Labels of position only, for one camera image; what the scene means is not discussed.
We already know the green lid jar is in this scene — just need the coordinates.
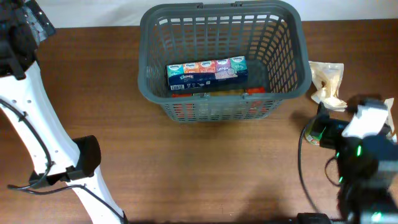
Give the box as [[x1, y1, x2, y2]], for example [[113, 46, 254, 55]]
[[305, 124, 321, 146]]

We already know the tissue pack multipack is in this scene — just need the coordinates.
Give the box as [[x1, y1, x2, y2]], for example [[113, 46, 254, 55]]
[[165, 56, 248, 91]]

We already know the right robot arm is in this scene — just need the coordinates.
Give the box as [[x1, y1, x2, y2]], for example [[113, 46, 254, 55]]
[[297, 100, 397, 224]]

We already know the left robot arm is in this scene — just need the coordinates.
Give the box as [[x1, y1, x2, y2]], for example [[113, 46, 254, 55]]
[[1, 1, 128, 223]]

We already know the grey plastic basket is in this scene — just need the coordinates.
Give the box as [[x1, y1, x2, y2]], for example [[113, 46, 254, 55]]
[[138, 1, 312, 122]]

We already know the orange pasta package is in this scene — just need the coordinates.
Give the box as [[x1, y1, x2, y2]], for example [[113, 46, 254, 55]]
[[172, 87, 266, 122]]

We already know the beige pouch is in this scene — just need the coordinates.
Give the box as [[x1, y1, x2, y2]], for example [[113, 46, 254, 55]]
[[309, 61, 347, 112]]

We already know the brown paper bag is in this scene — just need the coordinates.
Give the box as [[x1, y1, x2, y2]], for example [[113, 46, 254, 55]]
[[384, 98, 397, 143]]

